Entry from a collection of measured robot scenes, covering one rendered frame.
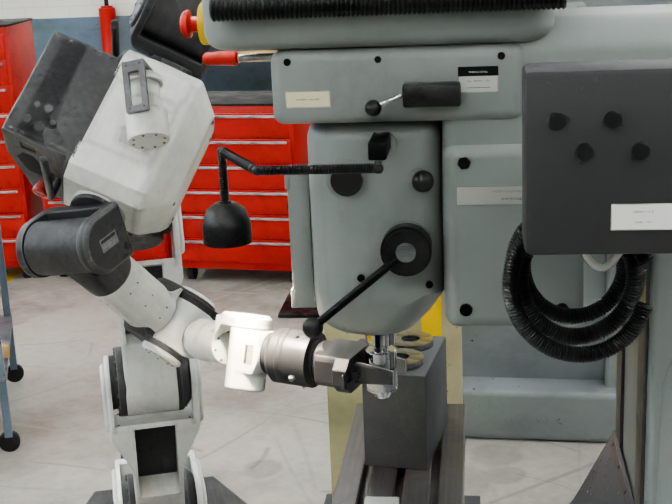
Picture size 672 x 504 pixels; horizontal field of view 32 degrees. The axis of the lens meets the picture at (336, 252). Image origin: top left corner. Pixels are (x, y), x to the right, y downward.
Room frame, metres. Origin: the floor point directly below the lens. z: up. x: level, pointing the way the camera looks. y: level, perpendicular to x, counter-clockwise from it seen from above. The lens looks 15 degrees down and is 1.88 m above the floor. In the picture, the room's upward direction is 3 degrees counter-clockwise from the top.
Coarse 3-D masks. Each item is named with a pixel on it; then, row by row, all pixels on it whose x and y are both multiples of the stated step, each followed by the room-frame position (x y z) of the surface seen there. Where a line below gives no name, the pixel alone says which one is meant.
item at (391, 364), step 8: (368, 360) 1.66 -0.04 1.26; (376, 360) 1.65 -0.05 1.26; (384, 360) 1.65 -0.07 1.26; (392, 360) 1.66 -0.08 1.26; (384, 368) 1.65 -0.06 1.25; (392, 368) 1.66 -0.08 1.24; (368, 384) 1.66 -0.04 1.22; (392, 384) 1.66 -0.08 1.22; (376, 392) 1.65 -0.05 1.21; (384, 392) 1.65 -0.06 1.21; (392, 392) 1.66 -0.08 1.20
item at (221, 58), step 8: (208, 56) 1.80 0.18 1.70; (216, 56) 1.79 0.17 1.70; (224, 56) 1.79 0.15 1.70; (232, 56) 1.79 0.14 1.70; (240, 56) 1.79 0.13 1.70; (248, 56) 1.79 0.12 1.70; (256, 56) 1.79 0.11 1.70; (264, 56) 1.79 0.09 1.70; (208, 64) 1.80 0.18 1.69; (216, 64) 1.80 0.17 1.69; (224, 64) 1.80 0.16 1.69; (232, 64) 1.79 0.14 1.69
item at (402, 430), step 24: (408, 336) 2.18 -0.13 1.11; (432, 336) 2.17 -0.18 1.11; (408, 360) 2.04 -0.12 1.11; (432, 360) 2.07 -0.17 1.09; (408, 384) 2.00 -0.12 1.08; (432, 384) 2.06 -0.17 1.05; (384, 408) 2.01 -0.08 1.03; (408, 408) 2.00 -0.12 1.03; (432, 408) 2.05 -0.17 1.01; (384, 432) 2.01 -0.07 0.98; (408, 432) 2.00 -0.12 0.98; (432, 432) 2.04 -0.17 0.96; (384, 456) 2.01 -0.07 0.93; (408, 456) 2.00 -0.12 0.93; (432, 456) 2.04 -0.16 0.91
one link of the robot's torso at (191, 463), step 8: (192, 456) 2.47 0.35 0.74; (120, 464) 2.45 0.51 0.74; (184, 464) 2.48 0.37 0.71; (192, 464) 2.43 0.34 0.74; (112, 472) 2.44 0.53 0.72; (120, 472) 2.45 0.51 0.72; (128, 472) 2.45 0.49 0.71; (192, 472) 2.42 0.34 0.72; (200, 472) 2.42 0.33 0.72; (112, 480) 2.41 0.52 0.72; (120, 480) 2.37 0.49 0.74; (200, 480) 2.36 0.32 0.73; (120, 488) 2.33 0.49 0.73; (200, 488) 2.34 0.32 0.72; (120, 496) 2.31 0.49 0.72; (200, 496) 2.33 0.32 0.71
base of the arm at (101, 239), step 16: (64, 208) 1.90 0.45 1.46; (80, 208) 1.88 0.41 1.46; (96, 208) 1.86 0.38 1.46; (112, 208) 1.85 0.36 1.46; (96, 224) 1.81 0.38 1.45; (112, 224) 1.84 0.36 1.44; (16, 240) 1.85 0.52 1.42; (80, 240) 1.78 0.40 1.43; (96, 240) 1.80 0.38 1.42; (112, 240) 1.83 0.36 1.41; (128, 240) 1.87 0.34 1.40; (80, 256) 1.78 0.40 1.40; (96, 256) 1.79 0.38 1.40; (112, 256) 1.83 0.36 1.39; (128, 256) 1.86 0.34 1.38; (32, 272) 1.84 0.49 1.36; (96, 272) 1.79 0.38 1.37
